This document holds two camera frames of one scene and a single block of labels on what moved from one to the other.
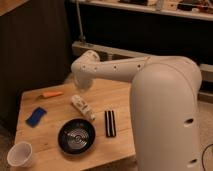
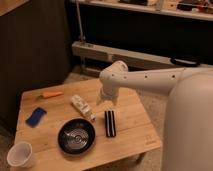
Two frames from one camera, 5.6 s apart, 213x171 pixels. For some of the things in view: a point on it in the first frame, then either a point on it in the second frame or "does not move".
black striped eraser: (110, 123) does not move
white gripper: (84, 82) → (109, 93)
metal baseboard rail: (112, 55) does not move
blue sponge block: (35, 117) does not move
